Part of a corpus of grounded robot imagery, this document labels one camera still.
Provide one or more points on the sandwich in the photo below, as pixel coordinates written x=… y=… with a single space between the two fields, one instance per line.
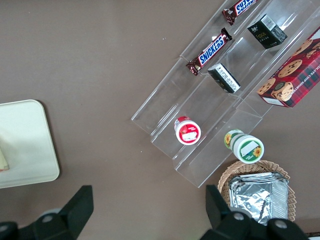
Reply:
x=3 y=163

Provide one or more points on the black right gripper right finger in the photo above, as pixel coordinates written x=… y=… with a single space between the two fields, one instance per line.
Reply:
x=220 y=215

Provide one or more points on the silver foil container stack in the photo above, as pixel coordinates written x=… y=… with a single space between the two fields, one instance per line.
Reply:
x=260 y=197

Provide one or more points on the green sunflower lid jar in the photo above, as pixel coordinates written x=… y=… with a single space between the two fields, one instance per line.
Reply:
x=248 y=150

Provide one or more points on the red lid jar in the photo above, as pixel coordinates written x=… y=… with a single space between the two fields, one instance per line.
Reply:
x=188 y=133

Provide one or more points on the round wicker basket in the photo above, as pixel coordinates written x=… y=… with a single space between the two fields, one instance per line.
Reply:
x=226 y=178

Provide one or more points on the black box white label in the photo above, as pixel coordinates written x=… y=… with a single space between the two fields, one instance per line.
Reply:
x=225 y=78

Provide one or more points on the red plaid cookie box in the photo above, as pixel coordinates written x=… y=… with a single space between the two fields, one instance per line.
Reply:
x=292 y=77

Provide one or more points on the clear acrylic stepped shelf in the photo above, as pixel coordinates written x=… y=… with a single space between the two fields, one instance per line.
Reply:
x=212 y=112

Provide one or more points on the Snickers chocolate bar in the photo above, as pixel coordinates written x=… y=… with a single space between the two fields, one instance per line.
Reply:
x=238 y=8
x=210 y=52

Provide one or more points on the cream rectangular tray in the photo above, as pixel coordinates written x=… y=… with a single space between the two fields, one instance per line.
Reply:
x=27 y=142

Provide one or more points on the black box gold lettering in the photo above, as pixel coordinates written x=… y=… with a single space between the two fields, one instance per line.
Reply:
x=265 y=32

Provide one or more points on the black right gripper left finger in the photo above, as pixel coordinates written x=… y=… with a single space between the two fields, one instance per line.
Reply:
x=75 y=212

